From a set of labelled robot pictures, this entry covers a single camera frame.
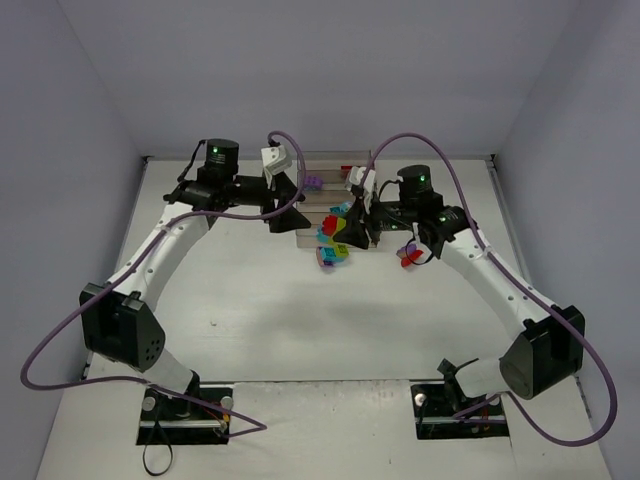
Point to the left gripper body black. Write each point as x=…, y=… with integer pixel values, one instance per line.
x=273, y=198

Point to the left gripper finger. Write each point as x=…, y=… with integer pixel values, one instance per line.
x=283, y=189
x=289, y=220

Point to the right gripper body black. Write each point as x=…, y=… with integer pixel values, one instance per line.
x=370, y=220

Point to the purple rounded lego brick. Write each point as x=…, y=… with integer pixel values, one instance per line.
x=313, y=183

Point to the blue green lego brick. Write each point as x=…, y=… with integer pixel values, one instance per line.
x=329, y=240

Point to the red curved lego piece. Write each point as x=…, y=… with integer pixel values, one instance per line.
x=412, y=258

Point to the blue oval flower lego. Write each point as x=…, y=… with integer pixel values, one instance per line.
x=341, y=210

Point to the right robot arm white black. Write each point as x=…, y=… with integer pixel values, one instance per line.
x=545, y=348

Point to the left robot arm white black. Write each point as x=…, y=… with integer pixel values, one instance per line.
x=118, y=316

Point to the clear bin nearest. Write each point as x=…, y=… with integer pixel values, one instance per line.
x=306, y=238

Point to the clear bin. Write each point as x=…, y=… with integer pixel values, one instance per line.
x=306, y=238
x=333, y=179
x=322, y=201
x=335, y=160

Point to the green lego brick center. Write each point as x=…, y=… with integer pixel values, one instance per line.
x=341, y=252

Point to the blue lego brick center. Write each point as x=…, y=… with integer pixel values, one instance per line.
x=329, y=252

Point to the clear bin farthest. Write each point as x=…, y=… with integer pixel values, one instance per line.
x=335, y=160

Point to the purple butterfly lego piece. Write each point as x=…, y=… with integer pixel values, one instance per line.
x=324, y=262

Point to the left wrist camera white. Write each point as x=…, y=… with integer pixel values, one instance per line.
x=275, y=160

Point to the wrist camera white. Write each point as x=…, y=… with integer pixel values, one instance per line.
x=275, y=160
x=361, y=183

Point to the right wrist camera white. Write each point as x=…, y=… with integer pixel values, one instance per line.
x=361, y=183

